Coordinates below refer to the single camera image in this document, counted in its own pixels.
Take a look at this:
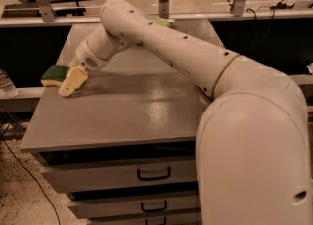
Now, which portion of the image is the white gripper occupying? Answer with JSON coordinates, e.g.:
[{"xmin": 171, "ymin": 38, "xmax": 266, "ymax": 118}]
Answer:
[{"xmin": 58, "ymin": 39, "xmax": 104, "ymax": 97}]

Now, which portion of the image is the clear plastic water bottle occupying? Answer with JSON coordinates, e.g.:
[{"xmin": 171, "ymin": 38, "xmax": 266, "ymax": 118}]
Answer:
[{"xmin": 0, "ymin": 69, "xmax": 18, "ymax": 97}]

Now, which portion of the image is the left metal bracket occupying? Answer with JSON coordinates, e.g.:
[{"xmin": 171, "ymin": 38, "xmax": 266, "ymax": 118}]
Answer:
[{"xmin": 35, "ymin": 0, "xmax": 56, "ymax": 23}]

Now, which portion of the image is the grey drawer cabinet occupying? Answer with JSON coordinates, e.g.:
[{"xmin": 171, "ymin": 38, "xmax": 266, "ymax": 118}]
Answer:
[{"xmin": 19, "ymin": 19, "xmax": 226, "ymax": 225}]

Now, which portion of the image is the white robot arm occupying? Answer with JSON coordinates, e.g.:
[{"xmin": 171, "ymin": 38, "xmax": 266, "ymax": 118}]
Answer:
[{"xmin": 59, "ymin": 0, "xmax": 312, "ymax": 225}]

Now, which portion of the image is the green jalapeno chip bag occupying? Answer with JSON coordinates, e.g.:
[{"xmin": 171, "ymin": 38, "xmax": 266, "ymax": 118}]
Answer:
[{"xmin": 149, "ymin": 16, "xmax": 172, "ymax": 28}]

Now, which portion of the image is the middle grey drawer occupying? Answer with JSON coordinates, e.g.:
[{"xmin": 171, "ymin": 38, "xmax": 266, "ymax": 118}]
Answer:
[{"xmin": 69, "ymin": 191, "xmax": 200, "ymax": 218}]

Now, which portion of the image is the black cable at rail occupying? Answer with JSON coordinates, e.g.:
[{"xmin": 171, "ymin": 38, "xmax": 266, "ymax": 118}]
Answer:
[{"xmin": 220, "ymin": 0, "xmax": 296, "ymax": 57}]

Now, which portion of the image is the top grey drawer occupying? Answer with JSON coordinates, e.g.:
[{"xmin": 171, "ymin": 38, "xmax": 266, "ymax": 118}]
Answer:
[{"xmin": 41, "ymin": 156, "xmax": 196, "ymax": 193}]

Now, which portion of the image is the grey drawer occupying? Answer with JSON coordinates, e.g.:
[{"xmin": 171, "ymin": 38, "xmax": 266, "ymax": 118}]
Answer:
[
  {"xmin": 41, "ymin": 156, "xmax": 196, "ymax": 193},
  {"xmin": 69, "ymin": 191, "xmax": 200, "ymax": 218},
  {"xmin": 87, "ymin": 210, "xmax": 201, "ymax": 225}
]

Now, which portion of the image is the bottom grey drawer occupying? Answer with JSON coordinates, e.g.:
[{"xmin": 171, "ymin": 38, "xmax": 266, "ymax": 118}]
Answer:
[{"xmin": 87, "ymin": 210, "xmax": 201, "ymax": 225}]

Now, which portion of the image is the black floor cable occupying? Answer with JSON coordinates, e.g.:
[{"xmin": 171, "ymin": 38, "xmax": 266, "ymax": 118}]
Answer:
[{"xmin": 0, "ymin": 130, "xmax": 62, "ymax": 225}]

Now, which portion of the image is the green and yellow sponge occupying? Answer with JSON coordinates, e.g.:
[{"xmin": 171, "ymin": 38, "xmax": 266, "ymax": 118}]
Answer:
[{"xmin": 40, "ymin": 65, "xmax": 69, "ymax": 87}]

